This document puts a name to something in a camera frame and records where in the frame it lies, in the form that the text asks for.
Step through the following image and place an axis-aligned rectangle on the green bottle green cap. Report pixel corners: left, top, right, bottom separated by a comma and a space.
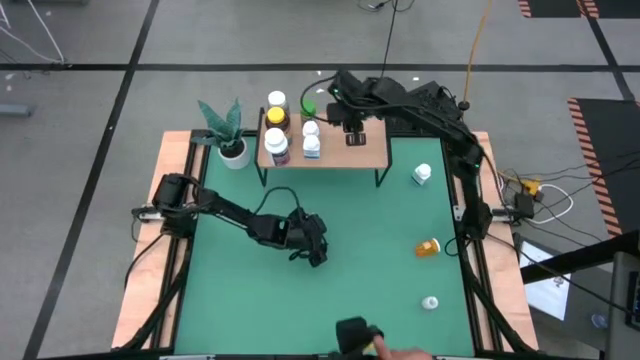
299, 98, 319, 124

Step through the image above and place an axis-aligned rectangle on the white bottle blue label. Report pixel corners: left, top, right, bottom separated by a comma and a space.
301, 134, 322, 161
410, 162, 433, 187

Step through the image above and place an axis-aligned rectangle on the brown bottle yellow cap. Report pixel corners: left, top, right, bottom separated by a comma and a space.
264, 106, 293, 133

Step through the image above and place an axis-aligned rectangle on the large white bottle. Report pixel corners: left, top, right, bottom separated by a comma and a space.
263, 127, 292, 168

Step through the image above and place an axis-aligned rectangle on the orange pill bottle white cap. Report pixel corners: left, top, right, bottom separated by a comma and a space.
414, 237, 442, 259

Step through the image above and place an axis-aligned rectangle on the green table mat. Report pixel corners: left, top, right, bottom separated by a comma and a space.
172, 135, 476, 357

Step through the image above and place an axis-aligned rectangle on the black perforated computer case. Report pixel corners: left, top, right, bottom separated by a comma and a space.
384, 79, 464, 135

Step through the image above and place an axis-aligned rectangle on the black handheld device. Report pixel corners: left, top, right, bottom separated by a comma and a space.
334, 316, 385, 357

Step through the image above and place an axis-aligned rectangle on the snake plant in white pot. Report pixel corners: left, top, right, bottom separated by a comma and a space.
189, 97, 251, 171

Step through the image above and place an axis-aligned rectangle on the person's hand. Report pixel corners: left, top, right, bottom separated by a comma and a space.
372, 333, 434, 360

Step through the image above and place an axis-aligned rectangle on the black power adapter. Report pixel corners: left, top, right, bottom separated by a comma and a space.
514, 192, 537, 220

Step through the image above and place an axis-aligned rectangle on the black mat with hazard stripes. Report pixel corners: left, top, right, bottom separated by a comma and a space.
567, 97, 640, 237
517, 0, 640, 19

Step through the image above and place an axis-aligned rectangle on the monitor with white screen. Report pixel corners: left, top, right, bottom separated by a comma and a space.
512, 232, 574, 322

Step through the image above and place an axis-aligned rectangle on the black metal bar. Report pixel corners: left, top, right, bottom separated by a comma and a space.
519, 229, 640, 285

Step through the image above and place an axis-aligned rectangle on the grey flat object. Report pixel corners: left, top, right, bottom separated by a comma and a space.
0, 102, 34, 119

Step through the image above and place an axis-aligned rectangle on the grey metal cabinet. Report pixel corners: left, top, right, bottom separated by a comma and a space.
604, 249, 640, 360

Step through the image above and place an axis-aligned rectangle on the wooden shelf black metal frame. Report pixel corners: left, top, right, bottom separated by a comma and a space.
253, 106, 394, 189

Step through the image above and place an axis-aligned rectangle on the black floor cable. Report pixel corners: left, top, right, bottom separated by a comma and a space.
360, 0, 407, 81

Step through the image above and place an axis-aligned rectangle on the black aluminium table frame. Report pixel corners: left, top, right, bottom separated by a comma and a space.
112, 128, 541, 360

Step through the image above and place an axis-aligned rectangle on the yellow connector cable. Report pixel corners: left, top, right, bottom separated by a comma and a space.
499, 171, 543, 197

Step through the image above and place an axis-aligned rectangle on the white looped cable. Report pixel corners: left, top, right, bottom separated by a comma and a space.
529, 182, 576, 225

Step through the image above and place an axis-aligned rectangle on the white floor cable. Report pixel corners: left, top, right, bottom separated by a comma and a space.
0, 0, 67, 66

